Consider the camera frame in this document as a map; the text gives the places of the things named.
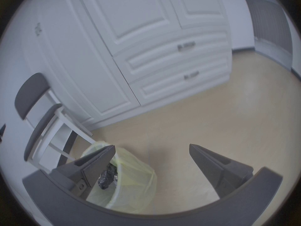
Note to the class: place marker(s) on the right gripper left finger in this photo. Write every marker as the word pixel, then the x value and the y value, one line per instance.
pixel 94 166

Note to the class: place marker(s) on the yellow plastic bag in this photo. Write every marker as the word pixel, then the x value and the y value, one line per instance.
pixel 131 159

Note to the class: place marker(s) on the grey curtain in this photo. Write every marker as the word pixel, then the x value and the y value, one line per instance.
pixel 270 25

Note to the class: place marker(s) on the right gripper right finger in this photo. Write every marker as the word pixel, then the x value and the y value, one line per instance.
pixel 211 168

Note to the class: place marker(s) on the black plastic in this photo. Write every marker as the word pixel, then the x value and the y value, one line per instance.
pixel 107 179

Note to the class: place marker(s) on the grey white chair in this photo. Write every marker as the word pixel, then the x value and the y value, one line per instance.
pixel 30 93

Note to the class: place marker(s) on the white wardrobe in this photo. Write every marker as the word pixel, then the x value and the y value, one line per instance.
pixel 105 55

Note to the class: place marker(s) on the white trash bin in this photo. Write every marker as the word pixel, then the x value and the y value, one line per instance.
pixel 122 196

